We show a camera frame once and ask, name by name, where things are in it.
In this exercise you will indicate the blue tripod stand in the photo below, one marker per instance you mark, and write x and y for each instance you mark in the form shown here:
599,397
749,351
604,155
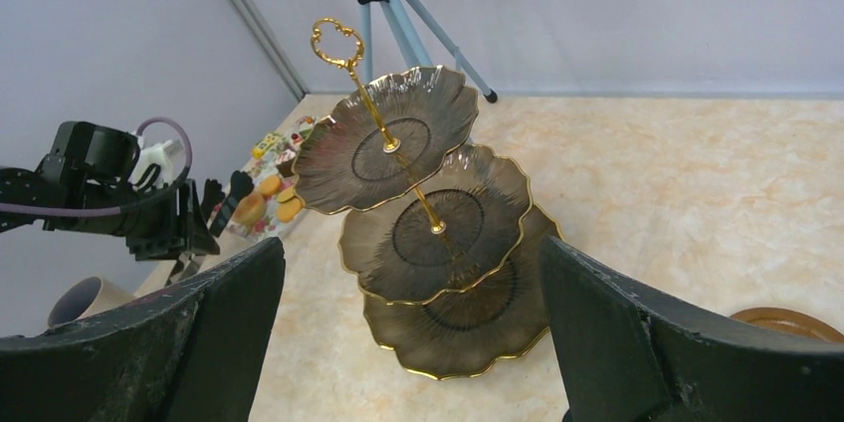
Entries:
409,43

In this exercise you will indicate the chocolate cake piece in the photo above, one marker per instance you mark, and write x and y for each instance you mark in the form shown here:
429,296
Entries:
284,162

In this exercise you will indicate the three-tier glass cake stand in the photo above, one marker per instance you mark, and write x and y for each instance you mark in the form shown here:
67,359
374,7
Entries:
442,234

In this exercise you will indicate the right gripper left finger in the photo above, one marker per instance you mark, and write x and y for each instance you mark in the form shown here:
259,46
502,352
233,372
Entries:
192,351

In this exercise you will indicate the round golden bun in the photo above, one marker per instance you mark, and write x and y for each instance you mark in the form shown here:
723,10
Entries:
250,210

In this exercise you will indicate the yellow round biscuit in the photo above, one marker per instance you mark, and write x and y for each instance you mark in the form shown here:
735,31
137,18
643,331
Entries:
287,210
287,194
270,186

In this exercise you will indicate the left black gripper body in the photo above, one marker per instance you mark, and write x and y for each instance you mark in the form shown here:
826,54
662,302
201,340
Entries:
172,228

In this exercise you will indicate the large wooden saucer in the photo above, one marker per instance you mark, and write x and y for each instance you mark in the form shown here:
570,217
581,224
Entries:
789,321

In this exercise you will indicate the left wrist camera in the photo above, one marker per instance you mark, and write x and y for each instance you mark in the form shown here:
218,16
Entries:
155,165

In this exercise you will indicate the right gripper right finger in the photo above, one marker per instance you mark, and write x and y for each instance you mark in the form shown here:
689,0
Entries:
629,352

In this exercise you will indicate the floral serving tray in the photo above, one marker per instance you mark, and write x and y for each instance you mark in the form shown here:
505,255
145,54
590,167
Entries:
273,205

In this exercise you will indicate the black metal tongs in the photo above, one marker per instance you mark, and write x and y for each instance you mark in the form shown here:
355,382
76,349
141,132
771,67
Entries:
218,207

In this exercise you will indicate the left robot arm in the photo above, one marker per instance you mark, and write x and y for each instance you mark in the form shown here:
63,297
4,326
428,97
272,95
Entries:
100,180

